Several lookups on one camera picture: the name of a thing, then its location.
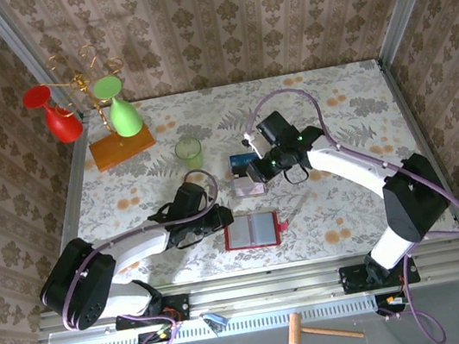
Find pink card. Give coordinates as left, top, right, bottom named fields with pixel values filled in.
left=232, top=172, right=269, bottom=199

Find red leather card holder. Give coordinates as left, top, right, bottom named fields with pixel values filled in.
left=220, top=208, right=292, bottom=254

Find clear acrylic card box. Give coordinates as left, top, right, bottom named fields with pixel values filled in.
left=225, top=148, right=269, bottom=199

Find green translucent plastic cup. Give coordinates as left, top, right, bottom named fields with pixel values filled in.
left=173, top=134, right=207, bottom=174

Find floral patterned table cover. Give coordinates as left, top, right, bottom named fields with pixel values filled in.
left=43, top=50, right=459, bottom=302

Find white perforated metal strip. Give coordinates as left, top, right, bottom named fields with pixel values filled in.
left=54, top=291, right=380, bottom=344

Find green plastic goblet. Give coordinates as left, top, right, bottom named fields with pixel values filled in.
left=91, top=72, right=147, bottom=142

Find wooden mallet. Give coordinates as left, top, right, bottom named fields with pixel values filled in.
left=283, top=302, right=366, bottom=344

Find red plastic goblet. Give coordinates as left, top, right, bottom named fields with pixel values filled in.
left=20, top=78, right=86, bottom=150

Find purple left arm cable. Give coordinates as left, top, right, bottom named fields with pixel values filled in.
left=41, top=166, right=244, bottom=344

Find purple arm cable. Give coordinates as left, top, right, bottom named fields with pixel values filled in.
left=41, top=166, right=244, bottom=344
left=241, top=62, right=459, bottom=344

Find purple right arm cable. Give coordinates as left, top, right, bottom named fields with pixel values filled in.
left=241, top=62, right=459, bottom=344

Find aluminium cross rail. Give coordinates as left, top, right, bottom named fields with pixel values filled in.
left=31, top=236, right=459, bottom=344

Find red power wires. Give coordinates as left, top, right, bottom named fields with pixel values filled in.
left=161, top=304, right=182, bottom=322

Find gold wire rack wooden base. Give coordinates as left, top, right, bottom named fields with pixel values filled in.
left=43, top=36, right=160, bottom=179

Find aluminium side rail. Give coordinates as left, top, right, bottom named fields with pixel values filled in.
left=375, top=47, right=459, bottom=253
left=24, top=110, right=117, bottom=310

